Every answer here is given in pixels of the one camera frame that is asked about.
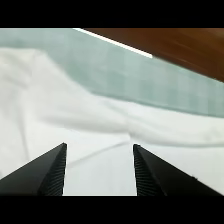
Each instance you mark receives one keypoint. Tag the white shirt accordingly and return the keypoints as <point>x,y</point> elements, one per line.
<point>100,133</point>

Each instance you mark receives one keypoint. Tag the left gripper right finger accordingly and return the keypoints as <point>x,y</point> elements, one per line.
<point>156,176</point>

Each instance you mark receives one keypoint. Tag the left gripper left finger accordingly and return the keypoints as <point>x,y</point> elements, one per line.
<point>46,175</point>

